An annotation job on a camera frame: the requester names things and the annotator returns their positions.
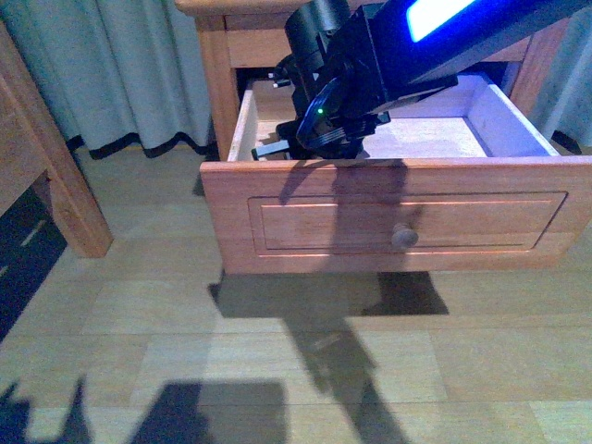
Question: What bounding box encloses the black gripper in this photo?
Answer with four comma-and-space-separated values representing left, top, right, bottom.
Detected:
251, 1, 390, 160

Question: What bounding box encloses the wooden drawer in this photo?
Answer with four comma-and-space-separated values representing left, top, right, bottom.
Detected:
200, 75, 591, 274

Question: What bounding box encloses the grey-green curtain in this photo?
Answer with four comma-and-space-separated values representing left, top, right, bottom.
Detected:
0, 0, 592, 160

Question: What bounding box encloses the wooden nightstand frame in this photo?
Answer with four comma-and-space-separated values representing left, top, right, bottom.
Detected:
175, 0, 569, 161

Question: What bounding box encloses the wooden bed frame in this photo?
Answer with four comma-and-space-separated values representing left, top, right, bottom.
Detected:
1, 25, 113, 258

